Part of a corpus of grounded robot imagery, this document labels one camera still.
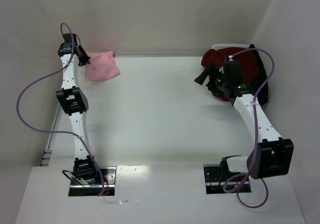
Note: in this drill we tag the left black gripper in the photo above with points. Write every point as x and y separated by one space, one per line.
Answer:
81 55

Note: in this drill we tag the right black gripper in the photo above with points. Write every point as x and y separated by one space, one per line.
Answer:
212 76

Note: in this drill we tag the pink t-shirt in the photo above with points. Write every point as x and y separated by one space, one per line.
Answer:
101 67

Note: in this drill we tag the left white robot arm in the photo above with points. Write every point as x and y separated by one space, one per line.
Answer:
75 105

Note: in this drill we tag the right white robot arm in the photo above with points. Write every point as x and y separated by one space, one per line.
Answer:
274 153

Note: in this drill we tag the white laundry basket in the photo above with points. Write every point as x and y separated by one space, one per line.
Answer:
224 46

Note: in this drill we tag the dark red t-shirt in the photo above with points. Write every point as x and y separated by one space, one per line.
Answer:
253 70

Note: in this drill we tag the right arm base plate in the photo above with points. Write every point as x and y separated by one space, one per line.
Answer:
215 179

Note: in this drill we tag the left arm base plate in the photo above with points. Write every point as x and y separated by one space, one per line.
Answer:
91 186

